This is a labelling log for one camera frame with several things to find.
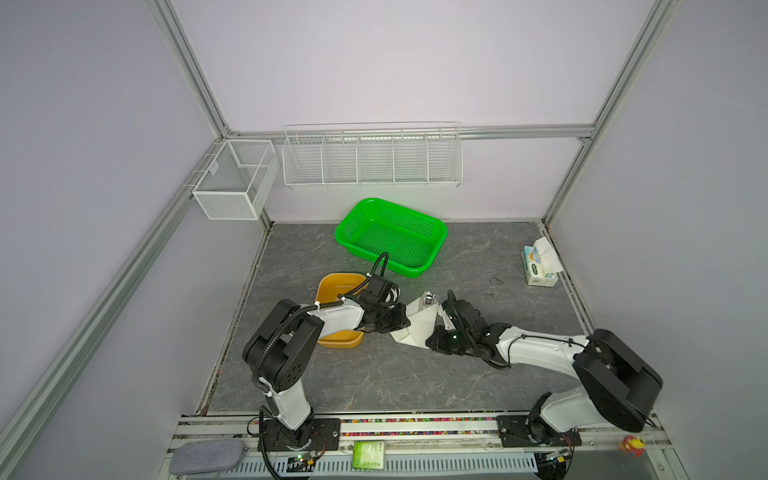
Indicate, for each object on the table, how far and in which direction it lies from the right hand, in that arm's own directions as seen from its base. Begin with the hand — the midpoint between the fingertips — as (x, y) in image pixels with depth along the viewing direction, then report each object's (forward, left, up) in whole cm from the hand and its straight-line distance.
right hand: (425, 345), depth 86 cm
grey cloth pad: (-27, +53, +1) cm, 59 cm away
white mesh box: (+50, +62, +22) cm, 83 cm away
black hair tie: (+25, -27, -4) cm, 37 cm away
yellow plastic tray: (+20, +30, 0) cm, 36 cm away
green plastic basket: (+44, +3, -2) cm, 44 cm away
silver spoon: (+16, -2, -1) cm, 16 cm away
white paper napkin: (+9, 0, 0) cm, 9 cm away
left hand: (+5, +4, +1) cm, 7 cm away
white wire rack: (+53, +16, +29) cm, 62 cm away
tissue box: (+26, -40, +3) cm, 48 cm away
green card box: (-27, +15, 0) cm, 30 cm away
